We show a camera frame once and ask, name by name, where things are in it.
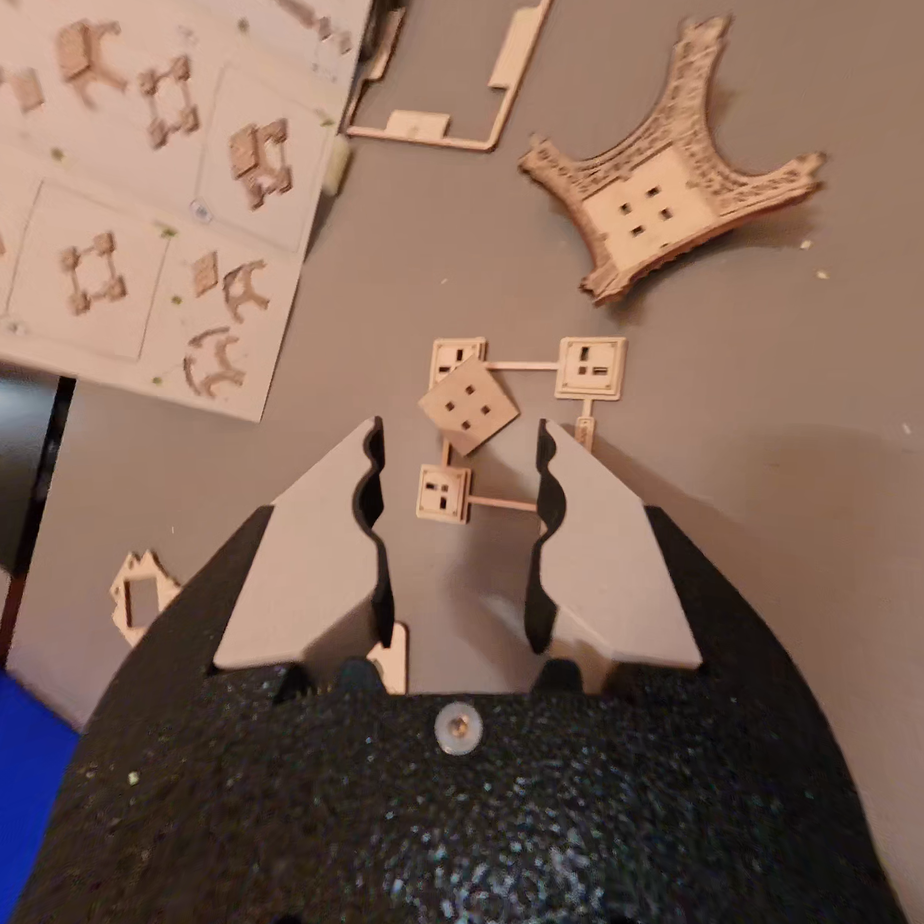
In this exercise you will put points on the small square wooden plate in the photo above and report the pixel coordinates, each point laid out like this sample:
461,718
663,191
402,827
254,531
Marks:
469,393

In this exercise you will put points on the small hollow wooden piece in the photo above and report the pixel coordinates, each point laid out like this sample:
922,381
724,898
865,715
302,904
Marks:
144,567

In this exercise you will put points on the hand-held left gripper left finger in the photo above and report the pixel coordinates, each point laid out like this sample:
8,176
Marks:
303,563

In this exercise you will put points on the small flat wooden piece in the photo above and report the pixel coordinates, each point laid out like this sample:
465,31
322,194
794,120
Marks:
395,664

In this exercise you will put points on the small white block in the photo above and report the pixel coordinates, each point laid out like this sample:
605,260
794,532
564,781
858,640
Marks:
336,164

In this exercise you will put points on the paper instruction sheet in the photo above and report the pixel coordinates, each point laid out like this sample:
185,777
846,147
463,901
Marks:
216,43

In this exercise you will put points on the wooden tower base model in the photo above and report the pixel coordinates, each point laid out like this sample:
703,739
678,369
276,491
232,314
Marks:
650,191

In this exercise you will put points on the wooden frame with corner pads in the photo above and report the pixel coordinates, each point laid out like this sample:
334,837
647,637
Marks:
610,382

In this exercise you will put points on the blue bin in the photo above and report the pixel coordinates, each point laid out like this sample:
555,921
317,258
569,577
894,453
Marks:
29,794

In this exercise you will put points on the empty wooden cutout sheet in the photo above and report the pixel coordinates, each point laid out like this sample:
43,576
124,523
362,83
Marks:
419,126

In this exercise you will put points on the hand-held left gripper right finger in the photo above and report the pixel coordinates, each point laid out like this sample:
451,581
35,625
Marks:
621,577

